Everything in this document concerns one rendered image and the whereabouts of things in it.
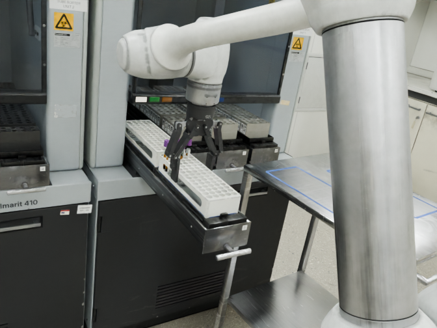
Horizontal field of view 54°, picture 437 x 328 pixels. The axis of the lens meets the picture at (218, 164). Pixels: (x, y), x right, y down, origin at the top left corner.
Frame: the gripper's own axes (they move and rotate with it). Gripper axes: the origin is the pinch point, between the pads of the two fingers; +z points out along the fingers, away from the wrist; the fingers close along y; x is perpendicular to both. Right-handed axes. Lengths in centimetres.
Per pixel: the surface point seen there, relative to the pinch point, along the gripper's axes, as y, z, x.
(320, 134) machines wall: 204, 53, 142
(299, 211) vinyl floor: 146, 88, 90
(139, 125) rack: -0.8, -0.3, 37.9
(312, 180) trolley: 40.7, 3.9, -7.5
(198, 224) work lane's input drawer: -6.8, 5.7, -17.6
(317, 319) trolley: 52, 58, -16
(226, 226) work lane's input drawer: -1.0, 5.0, -21.5
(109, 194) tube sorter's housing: -15.1, 17.4, 23.6
